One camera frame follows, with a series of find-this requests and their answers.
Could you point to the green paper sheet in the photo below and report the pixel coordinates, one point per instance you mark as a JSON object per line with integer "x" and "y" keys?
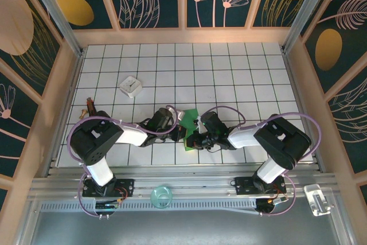
{"x": 189, "y": 117}

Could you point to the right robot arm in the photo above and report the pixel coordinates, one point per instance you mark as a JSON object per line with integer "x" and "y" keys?
{"x": 284, "y": 141}

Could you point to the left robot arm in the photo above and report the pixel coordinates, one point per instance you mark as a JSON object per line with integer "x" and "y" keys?
{"x": 91, "y": 147}

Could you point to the white square clock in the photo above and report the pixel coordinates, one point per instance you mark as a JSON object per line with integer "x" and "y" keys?
{"x": 131, "y": 86}

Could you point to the grey metal sheet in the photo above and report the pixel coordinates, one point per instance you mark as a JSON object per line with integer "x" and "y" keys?
{"x": 183, "y": 230}

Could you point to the clear green glass bowl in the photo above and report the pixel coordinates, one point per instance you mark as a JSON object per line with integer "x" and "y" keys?
{"x": 161, "y": 196}

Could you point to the small red-brown tool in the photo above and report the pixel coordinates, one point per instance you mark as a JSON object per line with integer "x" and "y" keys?
{"x": 90, "y": 105}

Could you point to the small brass peg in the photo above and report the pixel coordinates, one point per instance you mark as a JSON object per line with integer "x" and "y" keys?
{"x": 83, "y": 113}

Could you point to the black controller board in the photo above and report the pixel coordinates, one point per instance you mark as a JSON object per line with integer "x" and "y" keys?
{"x": 106, "y": 206}
{"x": 265, "y": 206}

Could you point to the clear acrylic holder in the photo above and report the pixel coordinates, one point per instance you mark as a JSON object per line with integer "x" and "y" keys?
{"x": 318, "y": 199}

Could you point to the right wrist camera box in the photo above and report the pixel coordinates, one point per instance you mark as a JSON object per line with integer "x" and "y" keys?
{"x": 199, "y": 124}

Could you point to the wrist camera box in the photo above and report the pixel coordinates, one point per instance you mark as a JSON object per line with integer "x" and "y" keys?
{"x": 199, "y": 124}
{"x": 179, "y": 114}

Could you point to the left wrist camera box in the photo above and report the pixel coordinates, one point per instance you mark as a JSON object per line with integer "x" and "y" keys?
{"x": 179, "y": 114}

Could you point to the aluminium table rail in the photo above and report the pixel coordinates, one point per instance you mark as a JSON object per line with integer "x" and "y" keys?
{"x": 186, "y": 182}

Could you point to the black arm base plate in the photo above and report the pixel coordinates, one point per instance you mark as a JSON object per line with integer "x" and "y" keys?
{"x": 242, "y": 186}
{"x": 127, "y": 187}

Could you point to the aluminium frame post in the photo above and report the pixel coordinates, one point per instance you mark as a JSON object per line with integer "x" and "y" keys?
{"x": 53, "y": 9}
{"x": 312, "y": 9}

